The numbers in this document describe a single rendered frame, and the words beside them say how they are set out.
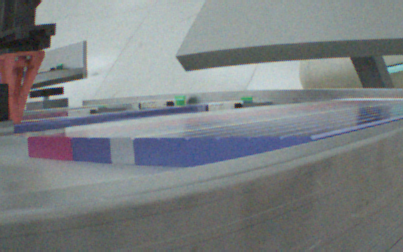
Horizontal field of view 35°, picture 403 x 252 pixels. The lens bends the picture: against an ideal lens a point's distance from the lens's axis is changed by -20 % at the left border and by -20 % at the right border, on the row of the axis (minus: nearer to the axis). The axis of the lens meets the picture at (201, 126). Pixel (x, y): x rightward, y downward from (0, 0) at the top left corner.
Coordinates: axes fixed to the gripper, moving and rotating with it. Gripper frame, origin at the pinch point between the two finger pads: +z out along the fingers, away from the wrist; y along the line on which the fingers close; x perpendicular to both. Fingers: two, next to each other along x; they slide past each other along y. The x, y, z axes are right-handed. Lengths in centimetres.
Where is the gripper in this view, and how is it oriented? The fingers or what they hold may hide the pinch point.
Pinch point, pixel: (12, 115)
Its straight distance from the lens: 72.5
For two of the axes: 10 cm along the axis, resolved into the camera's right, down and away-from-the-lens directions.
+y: 8.0, -0.1, -6.0
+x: 6.0, -0.8, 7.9
